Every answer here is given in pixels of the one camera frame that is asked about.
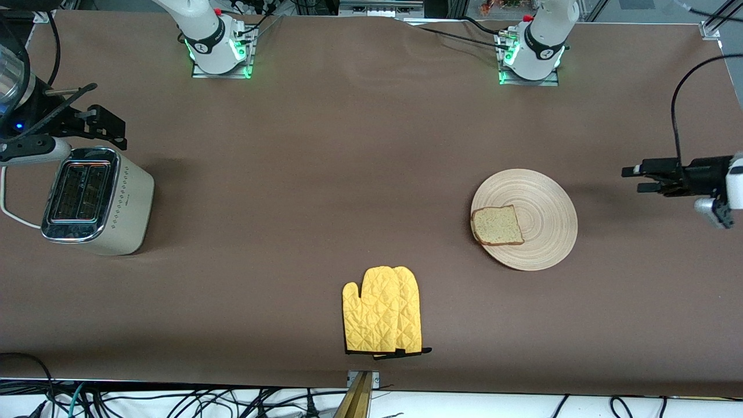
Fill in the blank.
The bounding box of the round wooden plate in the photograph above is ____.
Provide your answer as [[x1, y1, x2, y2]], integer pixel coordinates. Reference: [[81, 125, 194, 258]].
[[471, 169, 579, 272]]

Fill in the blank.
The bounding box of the slice of bread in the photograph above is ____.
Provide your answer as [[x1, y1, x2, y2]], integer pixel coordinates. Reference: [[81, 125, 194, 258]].
[[471, 204, 525, 247]]

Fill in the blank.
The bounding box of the cream and chrome toaster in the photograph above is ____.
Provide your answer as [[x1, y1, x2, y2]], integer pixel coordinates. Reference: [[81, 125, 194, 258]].
[[41, 146, 156, 257]]

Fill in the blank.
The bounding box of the white power strip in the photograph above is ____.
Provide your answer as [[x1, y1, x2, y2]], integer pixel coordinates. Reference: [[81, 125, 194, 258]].
[[229, 0, 279, 15]]

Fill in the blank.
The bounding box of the yellow quilted oven mitt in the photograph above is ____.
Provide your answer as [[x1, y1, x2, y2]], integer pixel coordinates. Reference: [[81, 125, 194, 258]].
[[342, 266, 407, 361], [394, 266, 433, 356]]

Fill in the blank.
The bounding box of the brass coloured metal bar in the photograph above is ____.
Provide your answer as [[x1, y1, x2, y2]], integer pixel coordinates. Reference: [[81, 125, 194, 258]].
[[334, 370, 381, 418]]

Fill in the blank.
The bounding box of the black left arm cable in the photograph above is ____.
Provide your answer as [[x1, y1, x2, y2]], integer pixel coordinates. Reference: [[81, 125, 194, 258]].
[[671, 53, 743, 169]]

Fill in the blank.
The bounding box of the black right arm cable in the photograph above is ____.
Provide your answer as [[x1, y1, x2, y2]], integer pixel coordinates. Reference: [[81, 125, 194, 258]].
[[0, 13, 62, 140]]

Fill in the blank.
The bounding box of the white toaster power cord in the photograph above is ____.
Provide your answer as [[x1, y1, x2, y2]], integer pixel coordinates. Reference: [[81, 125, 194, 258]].
[[0, 165, 42, 229]]

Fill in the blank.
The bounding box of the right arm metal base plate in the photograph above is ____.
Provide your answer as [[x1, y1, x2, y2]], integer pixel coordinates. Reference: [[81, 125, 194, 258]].
[[192, 17, 257, 80]]

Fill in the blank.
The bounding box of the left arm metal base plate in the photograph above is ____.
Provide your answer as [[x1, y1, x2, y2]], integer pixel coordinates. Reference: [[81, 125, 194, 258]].
[[498, 29, 561, 87]]

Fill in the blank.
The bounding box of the black cable at arm base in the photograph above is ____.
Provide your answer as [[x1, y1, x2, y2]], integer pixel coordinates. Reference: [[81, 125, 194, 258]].
[[235, 10, 285, 44]]

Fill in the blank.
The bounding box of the black cable across table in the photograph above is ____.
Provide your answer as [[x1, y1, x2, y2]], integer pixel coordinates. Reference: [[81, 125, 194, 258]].
[[401, 16, 514, 53]]

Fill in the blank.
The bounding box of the black looping floor cable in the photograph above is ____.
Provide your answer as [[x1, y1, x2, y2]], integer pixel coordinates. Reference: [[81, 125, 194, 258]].
[[0, 352, 57, 418]]

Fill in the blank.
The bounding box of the teal floor cable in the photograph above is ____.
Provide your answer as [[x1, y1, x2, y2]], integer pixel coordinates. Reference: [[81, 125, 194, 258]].
[[67, 382, 88, 418]]

